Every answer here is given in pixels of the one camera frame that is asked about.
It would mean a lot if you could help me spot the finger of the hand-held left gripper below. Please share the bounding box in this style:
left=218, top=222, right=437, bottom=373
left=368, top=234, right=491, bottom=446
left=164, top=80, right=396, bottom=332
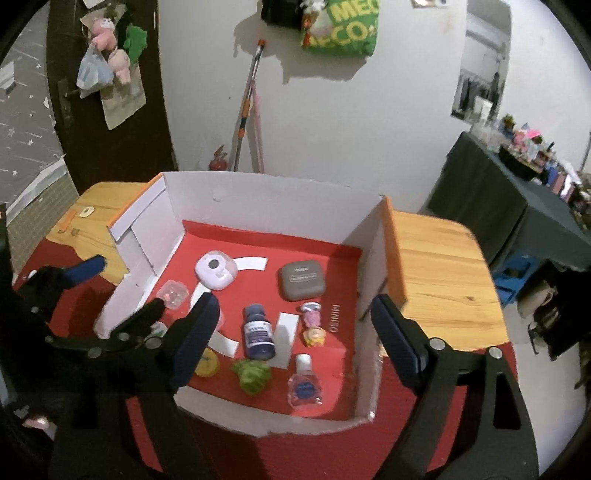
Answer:
left=28, top=255, right=107, bottom=315
left=46, top=298, right=167, bottom=358

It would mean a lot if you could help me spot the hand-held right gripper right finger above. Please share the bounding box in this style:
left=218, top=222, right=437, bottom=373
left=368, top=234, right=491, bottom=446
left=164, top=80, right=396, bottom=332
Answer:
left=370, top=294, right=541, bottom=480

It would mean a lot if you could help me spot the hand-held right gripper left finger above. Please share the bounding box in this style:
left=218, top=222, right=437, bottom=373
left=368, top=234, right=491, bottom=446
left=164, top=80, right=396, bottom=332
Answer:
left=48, top=292, right=221, bottom=480

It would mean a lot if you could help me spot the yellow round jar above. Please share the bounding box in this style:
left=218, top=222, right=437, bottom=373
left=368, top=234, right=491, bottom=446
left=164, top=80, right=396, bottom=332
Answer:
left=194, top=348, right=220, bottom=378

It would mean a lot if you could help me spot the clear plastic case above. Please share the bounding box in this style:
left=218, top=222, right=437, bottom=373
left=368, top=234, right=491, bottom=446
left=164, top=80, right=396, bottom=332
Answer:
left=157, top=279, right=188, bottom=311

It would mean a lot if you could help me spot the dark blue bottle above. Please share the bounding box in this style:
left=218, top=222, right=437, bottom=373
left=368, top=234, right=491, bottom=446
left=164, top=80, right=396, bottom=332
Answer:
left=243, top=304, right=276, bottom=361

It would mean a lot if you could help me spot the white round device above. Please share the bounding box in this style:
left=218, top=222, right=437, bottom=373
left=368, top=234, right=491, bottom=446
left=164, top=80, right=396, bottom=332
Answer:
left=195, top=250, right=238, bottom=291

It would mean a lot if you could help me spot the green scrunchie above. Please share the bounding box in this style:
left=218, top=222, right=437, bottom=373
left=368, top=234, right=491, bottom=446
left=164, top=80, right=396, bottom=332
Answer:
left=230, top=359, right=272, bottom=397

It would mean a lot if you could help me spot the small clear bottle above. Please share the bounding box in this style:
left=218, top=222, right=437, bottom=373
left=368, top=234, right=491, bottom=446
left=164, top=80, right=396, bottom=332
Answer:
left=287, top=353, right=324, bottom=407

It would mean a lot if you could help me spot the grey-brown rounded case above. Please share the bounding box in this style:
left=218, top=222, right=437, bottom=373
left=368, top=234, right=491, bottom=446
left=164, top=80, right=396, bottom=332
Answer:
left=278, top=260, right=326, bottom=302

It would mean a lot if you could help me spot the orange cardboard box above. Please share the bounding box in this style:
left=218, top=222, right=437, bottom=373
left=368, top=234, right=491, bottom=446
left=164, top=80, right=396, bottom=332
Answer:
left=93, top=172, right=407, bottom=437

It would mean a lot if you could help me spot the blue stool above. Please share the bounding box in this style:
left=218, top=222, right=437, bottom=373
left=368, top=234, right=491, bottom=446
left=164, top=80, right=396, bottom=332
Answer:
left=493, top=255, right=539, bottom=309

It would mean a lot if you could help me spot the red knitted mat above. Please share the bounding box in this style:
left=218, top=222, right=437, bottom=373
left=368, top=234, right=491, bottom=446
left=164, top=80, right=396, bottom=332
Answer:
left=11, top=235, right=522, bottom=480

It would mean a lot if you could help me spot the grey starry curtain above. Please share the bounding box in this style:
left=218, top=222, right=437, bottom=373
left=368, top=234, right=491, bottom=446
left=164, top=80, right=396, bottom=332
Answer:
left=0, top=4, right=70, bottom=217

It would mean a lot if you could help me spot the table with dark cloth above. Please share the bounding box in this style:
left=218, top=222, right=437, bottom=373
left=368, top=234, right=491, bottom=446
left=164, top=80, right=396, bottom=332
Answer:
left=425, top=131, right=591, bottom=273

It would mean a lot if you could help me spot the translucent plastic bag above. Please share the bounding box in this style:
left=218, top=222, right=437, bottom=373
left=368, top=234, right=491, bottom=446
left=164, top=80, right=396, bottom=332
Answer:
left=76, top=46, right=114, bottom=99

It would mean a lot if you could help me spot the pale pink plush toy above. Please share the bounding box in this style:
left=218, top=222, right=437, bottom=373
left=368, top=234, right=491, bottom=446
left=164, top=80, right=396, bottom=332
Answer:
left=107, top=48, right=132, bottom=86

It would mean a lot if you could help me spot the pink stick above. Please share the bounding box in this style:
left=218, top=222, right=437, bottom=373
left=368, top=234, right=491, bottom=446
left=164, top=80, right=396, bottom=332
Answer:
left=252, top=88, right=265, bottom=172

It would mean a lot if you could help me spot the green plush toy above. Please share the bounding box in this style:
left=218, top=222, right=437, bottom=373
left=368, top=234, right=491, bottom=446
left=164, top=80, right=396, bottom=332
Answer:
left=124, top=24, right=148, bottom=63

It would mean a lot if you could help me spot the green tote bag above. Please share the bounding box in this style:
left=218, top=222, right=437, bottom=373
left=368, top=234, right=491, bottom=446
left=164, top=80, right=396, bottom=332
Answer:
left=301, top=0, right=382, bottom=57

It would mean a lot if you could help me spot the black backpack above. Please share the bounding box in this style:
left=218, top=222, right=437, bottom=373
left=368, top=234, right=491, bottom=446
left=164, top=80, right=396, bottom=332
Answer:
left=261, top=0, right=308, bottom=26

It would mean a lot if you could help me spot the orange-handled mop stick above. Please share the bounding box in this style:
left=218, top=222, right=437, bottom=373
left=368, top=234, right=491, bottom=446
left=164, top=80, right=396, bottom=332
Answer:
left=231, top=39, right=267, bottom=172

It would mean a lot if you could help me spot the wall mirror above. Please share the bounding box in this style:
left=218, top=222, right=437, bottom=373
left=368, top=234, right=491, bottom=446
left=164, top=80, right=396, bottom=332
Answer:
left=450, top=11, right=513, bottom=123

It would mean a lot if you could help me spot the white plush keychain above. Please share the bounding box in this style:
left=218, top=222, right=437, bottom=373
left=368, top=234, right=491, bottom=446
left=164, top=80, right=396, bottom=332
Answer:
left=300, top=0, right=328, bottom=24

